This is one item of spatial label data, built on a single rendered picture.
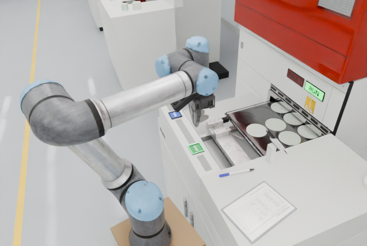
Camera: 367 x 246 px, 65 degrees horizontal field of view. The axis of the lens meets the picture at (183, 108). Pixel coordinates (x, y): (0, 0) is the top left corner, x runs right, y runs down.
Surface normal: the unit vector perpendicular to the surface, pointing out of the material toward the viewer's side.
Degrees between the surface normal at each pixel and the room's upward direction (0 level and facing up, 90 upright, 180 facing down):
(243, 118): 0
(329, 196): 0
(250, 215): 0
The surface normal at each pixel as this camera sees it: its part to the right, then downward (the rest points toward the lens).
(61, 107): 0.09, -0.65
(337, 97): -0.93, 0.25
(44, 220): -0.04, -0.81
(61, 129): 0.05, 0.22
